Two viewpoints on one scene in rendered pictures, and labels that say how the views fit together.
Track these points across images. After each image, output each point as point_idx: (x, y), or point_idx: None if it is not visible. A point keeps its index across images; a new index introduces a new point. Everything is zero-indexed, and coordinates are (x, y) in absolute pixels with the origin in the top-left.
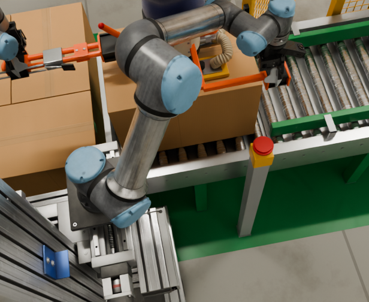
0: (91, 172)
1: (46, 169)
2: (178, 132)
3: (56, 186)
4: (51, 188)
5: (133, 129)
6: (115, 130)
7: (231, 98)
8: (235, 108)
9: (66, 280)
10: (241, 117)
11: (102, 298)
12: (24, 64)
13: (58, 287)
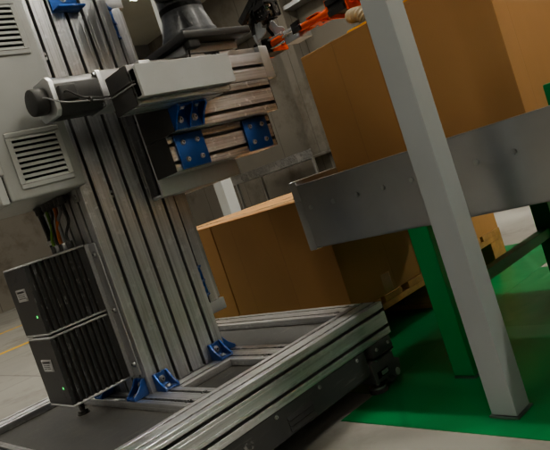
0: None
1: (269, 209)
2: (393, 114)
3: (283, 263)
4: (279, 267)
5: None
6: (315, 102)
7: (442, 8)
8: (460, 38)
9: (73, 54)
10: (481, 68)
11: (142, 237)
12: (263, 29)
13: (49, 23)
